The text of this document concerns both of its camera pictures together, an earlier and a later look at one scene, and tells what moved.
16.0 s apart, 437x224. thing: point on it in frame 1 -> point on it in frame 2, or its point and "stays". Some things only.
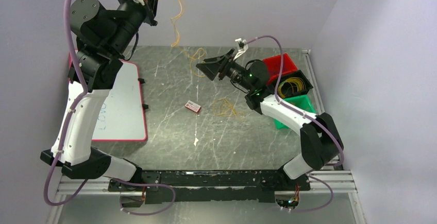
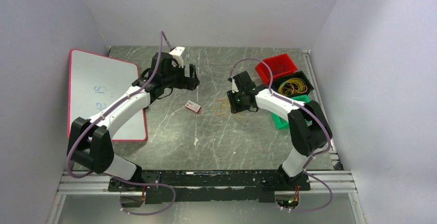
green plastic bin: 302,103 stays
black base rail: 211,187 stays
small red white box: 192,106 stays
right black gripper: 211,69 -> 234,108
